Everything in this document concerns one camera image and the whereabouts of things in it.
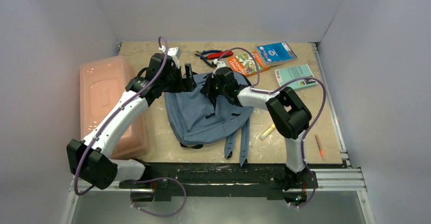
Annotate aluminium frame rail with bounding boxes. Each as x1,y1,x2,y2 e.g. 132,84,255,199
62,164,375,223

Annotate orange pencil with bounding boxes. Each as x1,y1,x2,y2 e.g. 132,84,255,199
315,134,325,160

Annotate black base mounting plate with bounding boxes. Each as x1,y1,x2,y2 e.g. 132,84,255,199
114,162,319,203

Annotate blue paperback book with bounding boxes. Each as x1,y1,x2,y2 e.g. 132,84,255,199
257,42,297,67

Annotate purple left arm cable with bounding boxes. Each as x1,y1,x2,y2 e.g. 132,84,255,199
73,36,187,218

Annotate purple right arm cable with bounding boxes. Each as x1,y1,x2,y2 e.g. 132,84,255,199
217,47,327,209

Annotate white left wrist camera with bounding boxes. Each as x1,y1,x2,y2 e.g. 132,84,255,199
159,46,181,68

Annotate pink plastic storage bin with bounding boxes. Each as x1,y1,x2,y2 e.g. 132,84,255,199
80,55,149,159

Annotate blue student backpack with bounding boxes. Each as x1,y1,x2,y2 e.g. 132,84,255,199
164,73,253,167

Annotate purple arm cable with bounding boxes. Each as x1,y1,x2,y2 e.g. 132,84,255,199
217,47,327,209
73,36,187,218

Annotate red utility knife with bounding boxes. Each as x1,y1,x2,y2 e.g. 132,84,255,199
205,50,233,60

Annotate teal paperback book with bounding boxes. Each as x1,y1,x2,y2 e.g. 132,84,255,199
275,63,318,90

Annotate orange green picture book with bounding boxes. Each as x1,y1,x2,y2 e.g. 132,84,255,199
227,50,270,77

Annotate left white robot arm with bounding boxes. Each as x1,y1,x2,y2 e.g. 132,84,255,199
66,53,197,196

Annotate yellow highlighter marker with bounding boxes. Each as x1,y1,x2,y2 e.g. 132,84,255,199
259,123,275,140

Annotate blue handled pliers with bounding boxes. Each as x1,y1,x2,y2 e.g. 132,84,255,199
194,50,216,68

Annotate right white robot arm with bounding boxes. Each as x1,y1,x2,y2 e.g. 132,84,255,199
200,67,312,187

